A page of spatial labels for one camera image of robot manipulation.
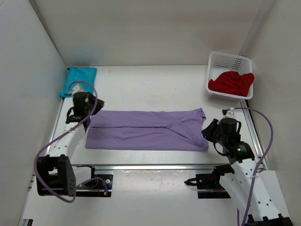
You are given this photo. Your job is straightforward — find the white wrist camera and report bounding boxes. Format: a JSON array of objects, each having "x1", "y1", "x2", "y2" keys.
[
  {"x1": 71, "y1": 83, "x2": 85, "y2": 95},
  {"x1": 222, "y1": 108, "x2": 236, "y2": 119}
]

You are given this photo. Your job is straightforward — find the white plastic laundry basket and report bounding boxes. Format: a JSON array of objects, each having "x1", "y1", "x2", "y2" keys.
[{"x1": 206, "y1": 52, "x2": 253, "y2": 103}]

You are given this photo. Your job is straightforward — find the lavender t shirt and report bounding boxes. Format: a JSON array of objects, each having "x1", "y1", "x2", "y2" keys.
[{"x1": 85, "y1": 108, "x2": 209, "y2": 152}]

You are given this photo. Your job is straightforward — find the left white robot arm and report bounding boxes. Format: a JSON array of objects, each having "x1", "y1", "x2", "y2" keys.
[{"x1": 34, "y1": 91, "x2": 104, "y2": 203}]

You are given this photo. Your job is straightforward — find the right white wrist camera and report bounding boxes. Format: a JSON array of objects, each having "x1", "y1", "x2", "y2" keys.
[{"x1": 222, "y1": 108, "x2": 236, "y2": 119}]

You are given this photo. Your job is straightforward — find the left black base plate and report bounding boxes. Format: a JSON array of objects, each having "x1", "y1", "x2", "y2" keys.
[{"x1": 76, "y1": 171, "x2": 113, "y2": 198}]

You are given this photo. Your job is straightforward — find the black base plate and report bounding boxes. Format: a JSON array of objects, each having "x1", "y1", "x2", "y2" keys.
[
  {"x1": 76, "y1": 171, "x2": 113, "y2": 198},
  {"x1": 184, "y1": 173, "x2": 230, "y2": 199}
]

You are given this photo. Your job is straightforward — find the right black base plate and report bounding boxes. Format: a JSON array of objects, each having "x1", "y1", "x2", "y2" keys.
[{"x1": 184, "y1": 173, "x2": 230, "y2": 199}]

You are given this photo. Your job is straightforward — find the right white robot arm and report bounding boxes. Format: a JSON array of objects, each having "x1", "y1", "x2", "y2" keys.
[{"x1": 202, "y1": 118, "x2": 293, "y2": 226}]

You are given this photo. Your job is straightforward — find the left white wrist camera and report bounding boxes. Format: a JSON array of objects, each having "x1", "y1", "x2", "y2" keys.
[{"x1": 71, "y1": 83, "x2": 85, "y2": 95}]

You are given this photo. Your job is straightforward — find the aluminium rail bar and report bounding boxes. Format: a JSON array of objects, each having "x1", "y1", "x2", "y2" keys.
[{"x1": 72, "y1": 163, "x2": 224, "y2": 171}]

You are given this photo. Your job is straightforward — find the red t shirt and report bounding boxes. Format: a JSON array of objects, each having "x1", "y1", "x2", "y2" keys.
[{"x1": 208, "y1": 71, "x2": 254, "y2": 97}]

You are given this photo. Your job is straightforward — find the teal t shirt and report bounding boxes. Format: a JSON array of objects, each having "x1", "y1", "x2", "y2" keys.
[{"x1": 59, "y1": 66, "x2": 97, "y2": 98}]

